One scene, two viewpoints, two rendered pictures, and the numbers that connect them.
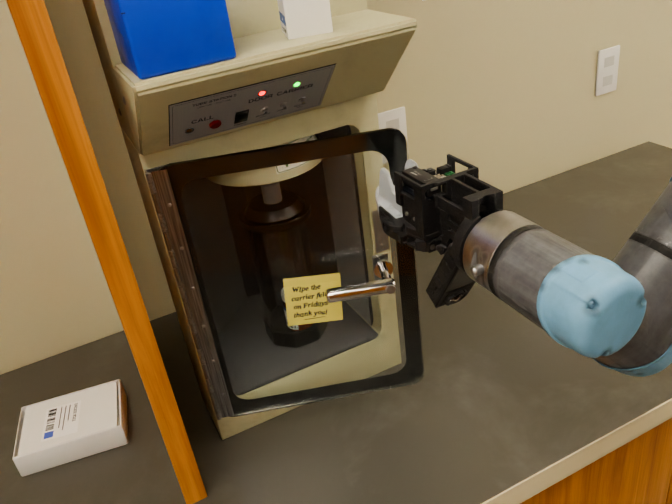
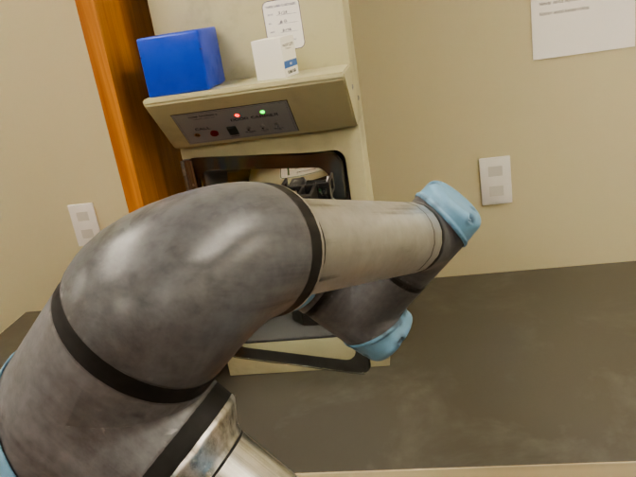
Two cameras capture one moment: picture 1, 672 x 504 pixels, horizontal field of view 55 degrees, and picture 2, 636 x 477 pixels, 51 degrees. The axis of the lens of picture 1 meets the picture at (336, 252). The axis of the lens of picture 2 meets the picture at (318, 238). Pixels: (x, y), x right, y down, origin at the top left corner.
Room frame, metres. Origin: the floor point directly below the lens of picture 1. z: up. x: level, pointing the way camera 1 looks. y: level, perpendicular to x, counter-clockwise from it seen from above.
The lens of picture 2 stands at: (-0.15, -0.61, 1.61)
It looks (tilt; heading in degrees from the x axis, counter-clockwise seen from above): 19 degrees down; 33
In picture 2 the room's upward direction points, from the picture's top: 9 degrees counter-clockwise
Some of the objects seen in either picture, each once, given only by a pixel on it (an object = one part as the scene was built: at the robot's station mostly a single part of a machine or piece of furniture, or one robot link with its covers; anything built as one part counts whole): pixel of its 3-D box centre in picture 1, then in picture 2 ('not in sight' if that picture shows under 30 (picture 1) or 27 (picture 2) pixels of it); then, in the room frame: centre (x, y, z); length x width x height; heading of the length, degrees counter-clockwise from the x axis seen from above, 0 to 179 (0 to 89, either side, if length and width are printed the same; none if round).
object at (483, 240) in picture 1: (501, 254); not in sight; (0.51, -0.15, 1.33); 0.08 x 0.05 x 0.08; 113
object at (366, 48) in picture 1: (274, 86); (254, 112); (0.73, 0.04, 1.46); 0.32 x 0.11 x 0.10; 113
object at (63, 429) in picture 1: (73, 425); not in sight; (0.78, 0.45, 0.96); 0.16 x 0.12 x 0.04; 104
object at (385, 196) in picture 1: (387, 190); not in sight; (0.68, -0.07, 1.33); 0.09 x 0.03 x 0.06; 23
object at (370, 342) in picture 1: (304, 287); (277, 266); (0.73, 0.05, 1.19); 0.30 x 0.01 x 0.40; 93
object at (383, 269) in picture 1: (360, 283); not in sight; (0.70, -0.03, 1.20); 0.10 x 0.05 x 0.03; 93
